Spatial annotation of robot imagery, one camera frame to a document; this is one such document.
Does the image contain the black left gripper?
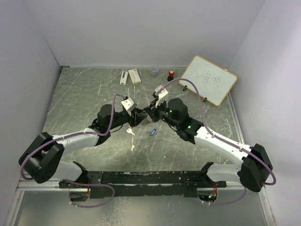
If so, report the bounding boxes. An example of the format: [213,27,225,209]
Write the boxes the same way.
[107,107,148,130]

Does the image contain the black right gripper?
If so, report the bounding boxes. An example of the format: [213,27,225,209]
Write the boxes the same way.
[143,97,179,129]

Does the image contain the blue key tag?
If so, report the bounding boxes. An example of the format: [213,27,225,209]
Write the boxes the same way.
[150,129,157,136]

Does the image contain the metal key holder red handle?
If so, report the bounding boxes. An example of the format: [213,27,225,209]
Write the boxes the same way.
[141,118,152,125]

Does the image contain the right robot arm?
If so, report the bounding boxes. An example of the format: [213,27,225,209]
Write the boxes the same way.
[144,98,273,192]

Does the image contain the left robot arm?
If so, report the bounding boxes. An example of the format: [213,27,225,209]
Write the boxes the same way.
[18,104,147,188]

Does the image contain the green white staple box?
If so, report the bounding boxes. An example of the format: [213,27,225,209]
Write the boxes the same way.
[128,69,142,86]

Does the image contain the white stapler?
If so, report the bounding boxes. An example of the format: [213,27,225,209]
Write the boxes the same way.
[119,71,128,85]

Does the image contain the clear jar of clips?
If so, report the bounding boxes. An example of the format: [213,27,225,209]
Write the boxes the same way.
[150,65,159,77]

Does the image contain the red black stamp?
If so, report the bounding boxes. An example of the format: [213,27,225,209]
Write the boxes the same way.
[167,70,174,81]

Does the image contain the yellow framed whiteboard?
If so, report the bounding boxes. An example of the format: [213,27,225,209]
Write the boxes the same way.
[179,56,238,106]

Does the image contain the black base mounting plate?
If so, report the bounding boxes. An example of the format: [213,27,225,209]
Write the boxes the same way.
[58,170,228,200]

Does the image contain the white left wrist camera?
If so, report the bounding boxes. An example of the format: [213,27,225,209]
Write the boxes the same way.
[121,97,137,116]

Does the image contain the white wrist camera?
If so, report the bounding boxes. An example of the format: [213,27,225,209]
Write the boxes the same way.
[121,97,137,116]
[153,85,168,108]

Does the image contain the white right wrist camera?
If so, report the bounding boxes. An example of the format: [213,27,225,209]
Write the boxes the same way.
[153,85,168,108]

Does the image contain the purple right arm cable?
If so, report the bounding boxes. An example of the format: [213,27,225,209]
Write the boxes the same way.
[155,78,276,205]

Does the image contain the aluminium rail frame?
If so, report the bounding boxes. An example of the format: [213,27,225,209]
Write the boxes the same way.
[18,95,272,226]

